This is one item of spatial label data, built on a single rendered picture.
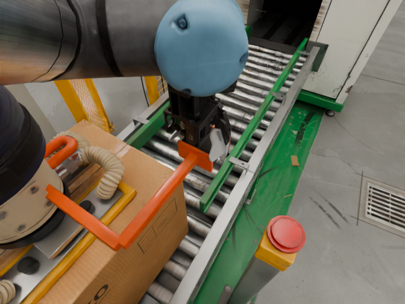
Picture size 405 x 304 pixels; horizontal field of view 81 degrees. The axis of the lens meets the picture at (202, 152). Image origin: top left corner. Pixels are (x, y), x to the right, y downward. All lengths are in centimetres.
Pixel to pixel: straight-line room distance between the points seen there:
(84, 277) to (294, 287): 121
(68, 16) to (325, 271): 162
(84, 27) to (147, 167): 49
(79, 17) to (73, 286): 49
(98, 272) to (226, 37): 50
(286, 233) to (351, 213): 143
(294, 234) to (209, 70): 37
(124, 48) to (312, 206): 169
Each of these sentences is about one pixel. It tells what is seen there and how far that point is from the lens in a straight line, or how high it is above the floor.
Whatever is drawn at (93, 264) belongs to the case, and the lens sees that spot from 58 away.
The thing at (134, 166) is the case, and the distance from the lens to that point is 67.
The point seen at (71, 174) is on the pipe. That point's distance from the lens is 63.
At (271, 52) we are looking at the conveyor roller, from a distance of 210.
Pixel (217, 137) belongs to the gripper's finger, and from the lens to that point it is 45.
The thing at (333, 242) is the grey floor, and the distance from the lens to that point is 175.
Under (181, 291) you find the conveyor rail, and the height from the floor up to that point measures 59.
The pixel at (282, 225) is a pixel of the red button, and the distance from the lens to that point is 49.
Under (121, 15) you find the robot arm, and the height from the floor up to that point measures 140.
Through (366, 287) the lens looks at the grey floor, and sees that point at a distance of 174.
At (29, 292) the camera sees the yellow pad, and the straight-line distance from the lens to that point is 59.
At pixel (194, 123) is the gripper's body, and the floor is 122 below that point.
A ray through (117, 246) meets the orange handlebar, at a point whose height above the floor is 109.
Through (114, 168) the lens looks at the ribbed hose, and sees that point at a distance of 58.
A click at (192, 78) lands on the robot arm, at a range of 20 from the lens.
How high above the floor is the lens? 147
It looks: 50 degrees down
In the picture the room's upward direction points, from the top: straight up
